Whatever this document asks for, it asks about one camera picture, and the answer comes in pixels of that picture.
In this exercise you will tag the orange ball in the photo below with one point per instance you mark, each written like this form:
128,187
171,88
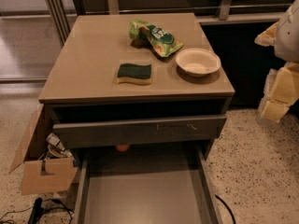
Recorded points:
122,148

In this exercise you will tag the clutter inside cardboard box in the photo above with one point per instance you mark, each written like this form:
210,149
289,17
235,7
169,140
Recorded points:
55,149

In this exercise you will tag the green chip bag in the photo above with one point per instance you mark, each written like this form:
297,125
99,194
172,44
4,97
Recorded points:
163,43

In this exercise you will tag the grey drawer cabinet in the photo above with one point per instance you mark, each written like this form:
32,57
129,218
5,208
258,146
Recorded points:
82,85

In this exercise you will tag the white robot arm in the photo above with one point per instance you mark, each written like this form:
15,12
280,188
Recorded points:
287,36

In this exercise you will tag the grey top drawer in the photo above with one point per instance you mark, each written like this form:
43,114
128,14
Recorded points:
139,131

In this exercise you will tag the white paper bowl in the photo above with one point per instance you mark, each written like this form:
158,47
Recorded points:
198,62

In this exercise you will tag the grey open middle drawer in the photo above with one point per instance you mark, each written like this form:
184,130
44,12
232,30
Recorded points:
146,185

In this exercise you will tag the black power adapter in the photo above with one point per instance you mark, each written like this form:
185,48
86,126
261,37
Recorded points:
36,212

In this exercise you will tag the cardboard box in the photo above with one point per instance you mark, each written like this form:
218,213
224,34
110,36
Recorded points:
41,175

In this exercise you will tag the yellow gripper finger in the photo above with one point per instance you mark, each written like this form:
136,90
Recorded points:
280,92
267,37

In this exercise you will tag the green and yellow sponge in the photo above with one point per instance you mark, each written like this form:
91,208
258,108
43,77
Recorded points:
134,74

